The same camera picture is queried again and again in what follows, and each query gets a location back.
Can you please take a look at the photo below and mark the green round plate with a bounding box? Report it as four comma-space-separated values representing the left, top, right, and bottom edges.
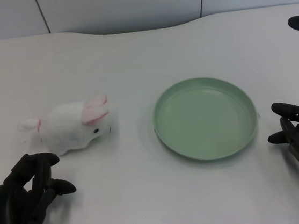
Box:
148, 71, 265, 168

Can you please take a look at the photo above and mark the white plush rabbit doll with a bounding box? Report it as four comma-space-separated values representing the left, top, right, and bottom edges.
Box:
15, 93, 115, 161

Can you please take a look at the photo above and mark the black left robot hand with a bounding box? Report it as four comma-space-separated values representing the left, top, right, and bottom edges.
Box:
0, 149, 81, 224

